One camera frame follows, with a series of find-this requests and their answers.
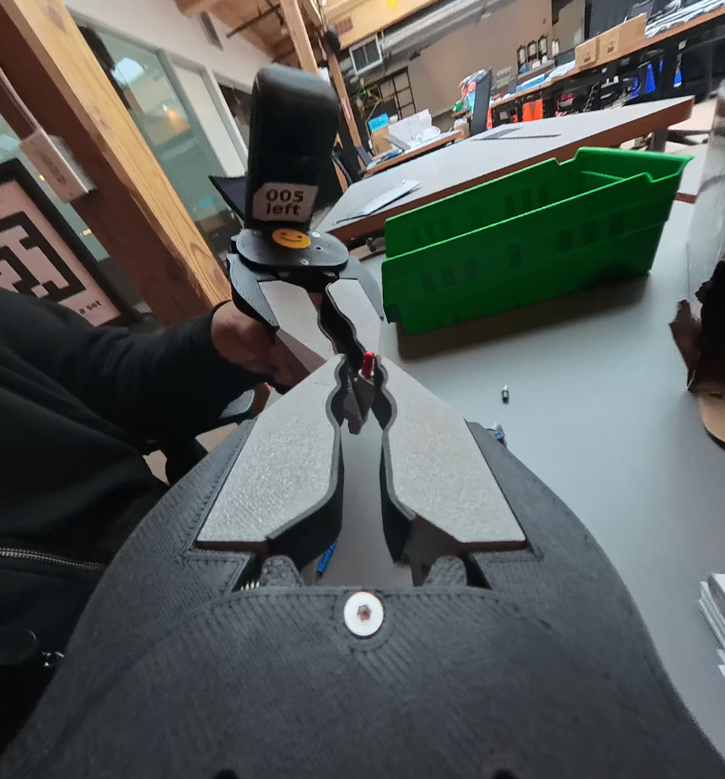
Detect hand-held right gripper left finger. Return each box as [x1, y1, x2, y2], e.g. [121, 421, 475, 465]
[197, 355, 347, 570]

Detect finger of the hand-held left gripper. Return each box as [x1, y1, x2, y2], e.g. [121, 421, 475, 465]
[258, 280, 340, 381]
[318, 280, 383, 390]

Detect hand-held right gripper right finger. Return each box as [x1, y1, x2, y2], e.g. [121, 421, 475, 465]
[373, 358, 527, 585]

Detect grey lego piece red pin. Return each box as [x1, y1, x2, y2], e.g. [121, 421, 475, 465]
[337, 351, 378, 435]

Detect person's left forearm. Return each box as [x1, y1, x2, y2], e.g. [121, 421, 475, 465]
[0, 274, 267, 454]

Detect person's left hand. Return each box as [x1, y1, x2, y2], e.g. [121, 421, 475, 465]
[210, 300, 314, 393]

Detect flat grey metal sheet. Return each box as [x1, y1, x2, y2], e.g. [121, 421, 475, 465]
[337, 179, 422, 224]

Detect green plastic bin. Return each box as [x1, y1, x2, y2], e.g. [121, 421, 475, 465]
[381, 146, 695, 337]

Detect large grey table wooden edge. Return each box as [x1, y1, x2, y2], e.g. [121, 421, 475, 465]
[316, 95, 696, 245]

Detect person's black jacket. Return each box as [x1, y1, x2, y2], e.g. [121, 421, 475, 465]
[0, 420, 212, 779]

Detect black badge reel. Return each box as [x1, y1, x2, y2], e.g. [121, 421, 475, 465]
[0, 624, 65, 670]

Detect cardboard boxes on workbench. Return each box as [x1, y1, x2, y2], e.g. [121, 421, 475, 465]
[574, 13, 648, 69]

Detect clear plastic bag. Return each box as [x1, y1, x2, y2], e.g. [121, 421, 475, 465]
[685, 73, 725, 305]

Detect long wooden workbench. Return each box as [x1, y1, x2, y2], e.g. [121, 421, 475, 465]
[487, 0, 725, 123]

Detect wooden post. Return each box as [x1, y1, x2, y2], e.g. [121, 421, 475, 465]
[0, 0, 232, 323]

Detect small wall sign plate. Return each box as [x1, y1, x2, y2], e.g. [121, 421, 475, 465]
[20, 129, 93, 203]

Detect black pattern wall poster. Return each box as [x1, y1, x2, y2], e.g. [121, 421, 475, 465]
[0, 159, 124, 327]

